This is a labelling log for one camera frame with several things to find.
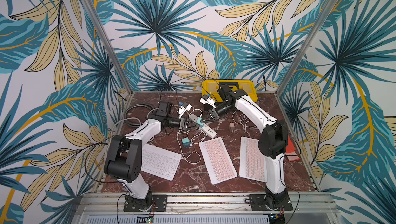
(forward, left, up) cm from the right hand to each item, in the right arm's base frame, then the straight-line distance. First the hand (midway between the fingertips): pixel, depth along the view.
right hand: (203, 121), depth 81 cm
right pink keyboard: (-17, -27, -19) cm, 37 cm away
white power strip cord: (+14, +58, -18) cm, 62 cm away
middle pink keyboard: (-17, -9, -19) cm, 26 cm away
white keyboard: (-14, +24, -18) cm, 34 cm away
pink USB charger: (+6, -19, -15) cm, 25 cm away
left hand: (-3, +4, 0) cm, 5 cm away
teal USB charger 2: (-4, +10, -16) cm, 19 cm away
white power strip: (+6, -2, -16) cm, 17 cm away
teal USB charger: (-2, +2, +2) cm, 4 cm away
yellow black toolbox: (+25, -5, 0) cm, 25 cm away
